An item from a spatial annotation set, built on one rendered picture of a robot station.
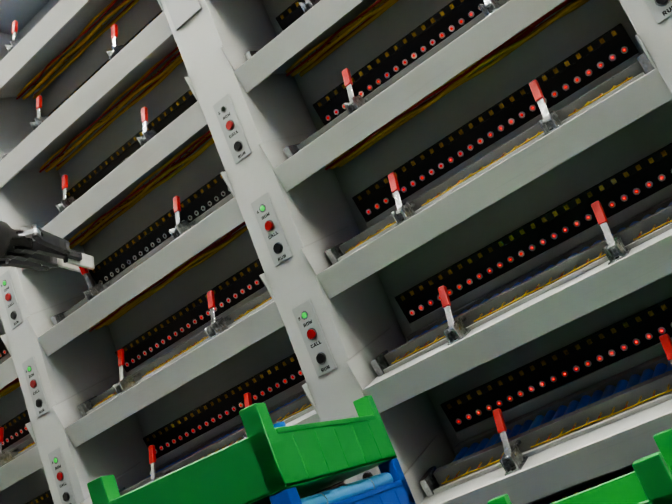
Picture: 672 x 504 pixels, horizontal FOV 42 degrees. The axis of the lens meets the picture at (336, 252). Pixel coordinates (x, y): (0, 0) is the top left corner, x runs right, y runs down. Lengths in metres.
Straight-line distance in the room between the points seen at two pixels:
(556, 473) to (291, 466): 0.54
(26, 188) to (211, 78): 0.67
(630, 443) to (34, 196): 1.44
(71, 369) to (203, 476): 1.15
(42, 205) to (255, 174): 0.74
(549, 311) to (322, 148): 0.46
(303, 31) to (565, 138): 0.50
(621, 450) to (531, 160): 0.41
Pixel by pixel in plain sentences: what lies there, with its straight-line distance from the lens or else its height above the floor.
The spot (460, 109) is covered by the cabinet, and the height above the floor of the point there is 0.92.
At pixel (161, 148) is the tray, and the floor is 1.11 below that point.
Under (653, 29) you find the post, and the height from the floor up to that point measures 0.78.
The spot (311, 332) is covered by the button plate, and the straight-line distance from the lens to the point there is 1.42.
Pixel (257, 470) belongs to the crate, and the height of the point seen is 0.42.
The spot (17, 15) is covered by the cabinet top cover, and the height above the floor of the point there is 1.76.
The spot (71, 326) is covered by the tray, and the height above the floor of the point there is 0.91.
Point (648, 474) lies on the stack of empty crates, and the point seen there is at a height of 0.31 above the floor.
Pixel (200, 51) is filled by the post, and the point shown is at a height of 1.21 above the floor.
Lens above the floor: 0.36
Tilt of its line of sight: 16 degrees up
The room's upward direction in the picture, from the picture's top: 22 degrees counter-clockwise
